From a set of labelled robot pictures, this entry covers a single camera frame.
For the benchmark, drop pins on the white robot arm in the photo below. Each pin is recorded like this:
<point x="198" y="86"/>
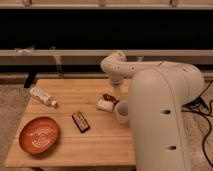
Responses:
<point x="156" y="94"/>

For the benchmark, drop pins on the orange ceramic bowl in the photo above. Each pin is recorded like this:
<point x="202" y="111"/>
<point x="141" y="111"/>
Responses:
<point x="39" y="135"/>

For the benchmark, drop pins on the white paper cup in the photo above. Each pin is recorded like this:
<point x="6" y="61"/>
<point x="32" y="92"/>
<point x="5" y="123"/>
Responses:
<point x="121" y="111"/>

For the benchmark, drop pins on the red snack wrapper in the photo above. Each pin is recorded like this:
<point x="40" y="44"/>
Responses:
<point x="111" y="98"/>

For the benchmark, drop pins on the beige shelf rail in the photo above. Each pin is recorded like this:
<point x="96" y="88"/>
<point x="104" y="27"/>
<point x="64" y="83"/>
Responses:
<point x="90" y="57"/>

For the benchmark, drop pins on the wooden table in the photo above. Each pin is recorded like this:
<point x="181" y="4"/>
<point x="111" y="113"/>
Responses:
<point x="106" y="143"/>

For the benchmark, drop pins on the dark red snack bar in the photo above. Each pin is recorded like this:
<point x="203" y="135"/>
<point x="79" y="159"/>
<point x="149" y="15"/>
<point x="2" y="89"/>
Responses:
<point x="80" y="122"/>

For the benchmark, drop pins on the white wrapped packet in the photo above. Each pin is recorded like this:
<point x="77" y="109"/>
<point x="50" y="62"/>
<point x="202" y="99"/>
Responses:
<point x="105" y="105"/>

